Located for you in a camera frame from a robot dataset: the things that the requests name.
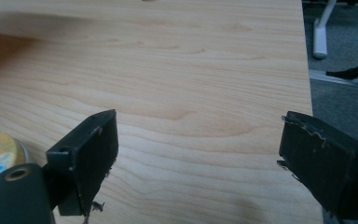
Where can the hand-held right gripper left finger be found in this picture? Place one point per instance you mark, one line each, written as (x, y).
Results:
(87, 155)

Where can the white stand leg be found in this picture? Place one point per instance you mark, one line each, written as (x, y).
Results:
(320, 34)

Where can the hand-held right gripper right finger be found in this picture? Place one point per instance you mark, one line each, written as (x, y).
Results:
(323, 165)

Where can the grey metal floor rail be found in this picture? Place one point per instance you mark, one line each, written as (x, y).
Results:
(341, 80)

